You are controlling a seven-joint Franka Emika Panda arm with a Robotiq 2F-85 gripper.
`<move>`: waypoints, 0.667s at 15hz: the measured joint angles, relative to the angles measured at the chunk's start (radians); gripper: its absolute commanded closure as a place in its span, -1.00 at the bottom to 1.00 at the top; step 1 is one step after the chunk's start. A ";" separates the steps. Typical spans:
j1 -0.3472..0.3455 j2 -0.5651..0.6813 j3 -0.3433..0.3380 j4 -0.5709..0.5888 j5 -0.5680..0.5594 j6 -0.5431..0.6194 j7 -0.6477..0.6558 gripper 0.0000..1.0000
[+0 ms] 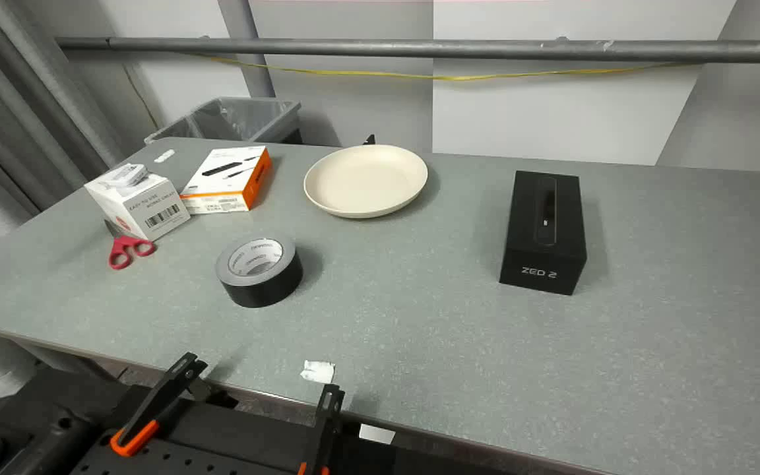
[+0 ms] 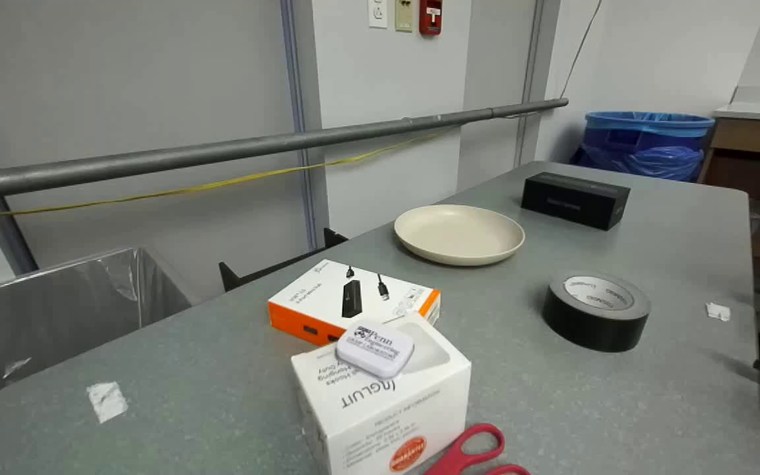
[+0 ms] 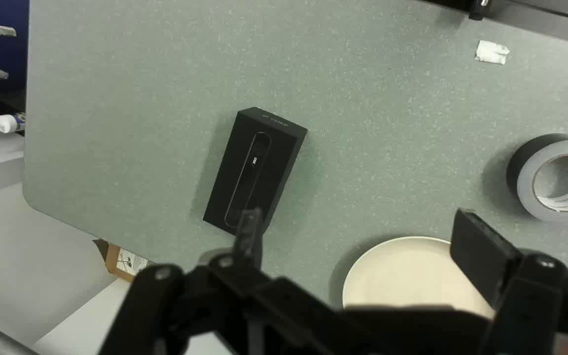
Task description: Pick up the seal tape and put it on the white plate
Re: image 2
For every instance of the black duct tape roll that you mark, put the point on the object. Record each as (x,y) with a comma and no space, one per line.
(576,328)

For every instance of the white round plate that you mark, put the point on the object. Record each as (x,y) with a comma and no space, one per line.
(460,234)

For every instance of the small white tape scrap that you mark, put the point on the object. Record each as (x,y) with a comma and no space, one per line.
(718,312)

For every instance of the orange and white box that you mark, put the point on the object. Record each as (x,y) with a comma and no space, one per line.
(311,296)

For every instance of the small white plastic case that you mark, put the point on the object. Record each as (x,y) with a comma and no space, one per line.
(377,351)

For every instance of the white cardboard product box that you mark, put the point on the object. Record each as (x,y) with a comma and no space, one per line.
(370,423)

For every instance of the black rectangular box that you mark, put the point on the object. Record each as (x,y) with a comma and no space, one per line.
(573,198)

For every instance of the red fire alarm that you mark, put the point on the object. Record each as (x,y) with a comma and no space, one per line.
(431,18)

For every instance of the blue lined trash bin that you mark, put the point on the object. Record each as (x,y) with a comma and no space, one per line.
(646,149)

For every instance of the grey bin with clear liner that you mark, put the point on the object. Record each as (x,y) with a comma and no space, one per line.
(47,318)

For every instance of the wooden cabinet with grey top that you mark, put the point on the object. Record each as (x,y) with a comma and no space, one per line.
(754,153)

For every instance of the grey metal rail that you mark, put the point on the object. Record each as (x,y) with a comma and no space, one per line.
(222,151)

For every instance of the beige wall plate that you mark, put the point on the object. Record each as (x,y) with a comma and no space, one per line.
(406,15)

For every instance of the white wall switch plate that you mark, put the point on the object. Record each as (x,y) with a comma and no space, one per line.
(378,11)

